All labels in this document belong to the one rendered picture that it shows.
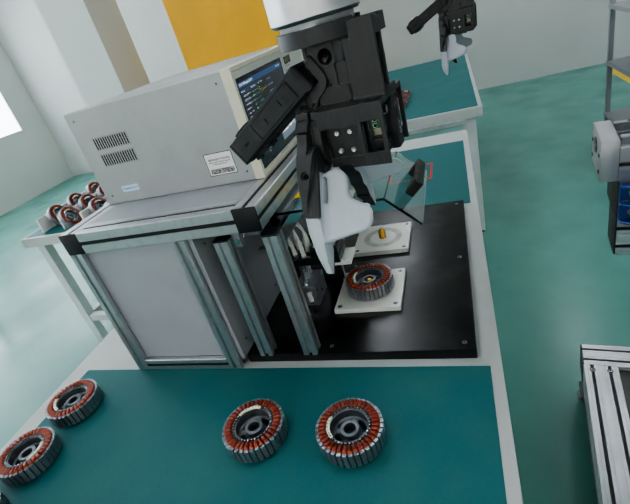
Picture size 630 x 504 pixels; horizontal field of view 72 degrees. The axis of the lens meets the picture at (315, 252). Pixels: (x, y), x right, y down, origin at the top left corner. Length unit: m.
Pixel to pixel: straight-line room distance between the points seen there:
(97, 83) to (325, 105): 4.63
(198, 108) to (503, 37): 5.55
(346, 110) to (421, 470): 0.54
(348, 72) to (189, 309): 0.68
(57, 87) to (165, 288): 7.75
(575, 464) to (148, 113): 1.51
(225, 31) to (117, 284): 3.92
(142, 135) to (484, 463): 0.82
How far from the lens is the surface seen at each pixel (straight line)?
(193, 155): 0.91
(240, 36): 4.68
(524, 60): 6.30
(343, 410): 0.78
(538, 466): 1.65
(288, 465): 0.79
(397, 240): 1.20
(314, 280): 1.04
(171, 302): 0.96
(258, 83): 0.92
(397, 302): 0.97
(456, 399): 0.81
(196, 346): 1.02
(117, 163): 1.01
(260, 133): 0.42
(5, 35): 8.97
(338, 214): 0.38
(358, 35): 0.37
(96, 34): 4.85
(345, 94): 0.39
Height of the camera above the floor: 1.36
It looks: 28 degrees down
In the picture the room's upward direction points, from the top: 17 degrees counter-clockwise
